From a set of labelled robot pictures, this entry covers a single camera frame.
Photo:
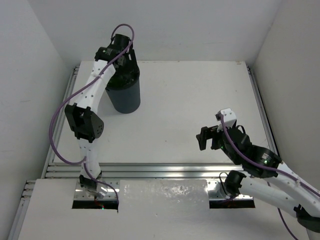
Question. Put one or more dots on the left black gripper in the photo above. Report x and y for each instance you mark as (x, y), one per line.
(127, 72)

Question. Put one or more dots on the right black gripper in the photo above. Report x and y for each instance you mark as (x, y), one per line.
(206, 132)

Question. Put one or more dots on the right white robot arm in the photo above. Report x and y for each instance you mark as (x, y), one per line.
(264, 175)

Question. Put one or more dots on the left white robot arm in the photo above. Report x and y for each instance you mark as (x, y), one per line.
(83, 118)

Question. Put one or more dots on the black plastic bin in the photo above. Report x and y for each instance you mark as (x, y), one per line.
(123, 88)

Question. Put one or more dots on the white front cover panel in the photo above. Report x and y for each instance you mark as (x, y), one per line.
(149, 210)

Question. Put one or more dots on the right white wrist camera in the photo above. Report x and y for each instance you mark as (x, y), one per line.
(228, 117)

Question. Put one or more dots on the aluminium front rail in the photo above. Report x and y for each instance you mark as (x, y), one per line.
(145, 170)

